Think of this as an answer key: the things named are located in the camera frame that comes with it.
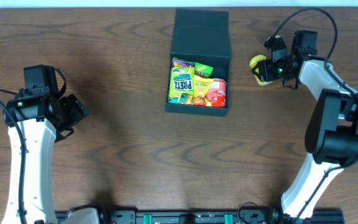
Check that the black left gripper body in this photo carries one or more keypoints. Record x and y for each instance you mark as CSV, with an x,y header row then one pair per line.
x,y
74,111

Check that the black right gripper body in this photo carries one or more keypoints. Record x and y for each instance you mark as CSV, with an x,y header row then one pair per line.
x,y
266,71

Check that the yellow Mentos candy bottle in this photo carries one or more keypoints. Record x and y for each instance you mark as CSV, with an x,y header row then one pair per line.
x,y
261,69

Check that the red potato chips can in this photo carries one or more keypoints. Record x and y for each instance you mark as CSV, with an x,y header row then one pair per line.
x,y
216,94

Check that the Haribo worms candy bag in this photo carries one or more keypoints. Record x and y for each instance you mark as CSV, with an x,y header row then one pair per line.
x,y
203,71

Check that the yellow Julies biscuit packet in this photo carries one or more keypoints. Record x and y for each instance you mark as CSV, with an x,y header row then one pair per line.
x,y
201,88

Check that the black gift box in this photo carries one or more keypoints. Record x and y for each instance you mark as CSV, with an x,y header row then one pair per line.
x,y
203,37

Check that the green Pretz snack box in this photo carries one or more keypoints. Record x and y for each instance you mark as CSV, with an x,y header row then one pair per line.
x,y
181,88

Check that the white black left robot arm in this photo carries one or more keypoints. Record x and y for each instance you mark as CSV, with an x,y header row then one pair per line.
x,y
36,119

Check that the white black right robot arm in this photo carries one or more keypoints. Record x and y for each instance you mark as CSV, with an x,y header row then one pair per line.
x,y
331,138

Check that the black mounting rail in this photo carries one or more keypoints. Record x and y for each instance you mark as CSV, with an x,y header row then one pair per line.
x,y
250,215

